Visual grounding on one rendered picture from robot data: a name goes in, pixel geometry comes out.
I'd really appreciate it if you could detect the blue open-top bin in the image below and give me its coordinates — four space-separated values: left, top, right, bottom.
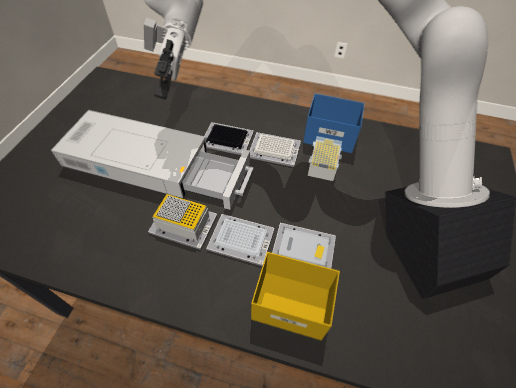
303 94 364 153

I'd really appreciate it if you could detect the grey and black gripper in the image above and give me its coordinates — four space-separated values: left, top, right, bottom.
154 28 189 99

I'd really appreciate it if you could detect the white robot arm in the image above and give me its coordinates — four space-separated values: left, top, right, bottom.
144 0 490 208

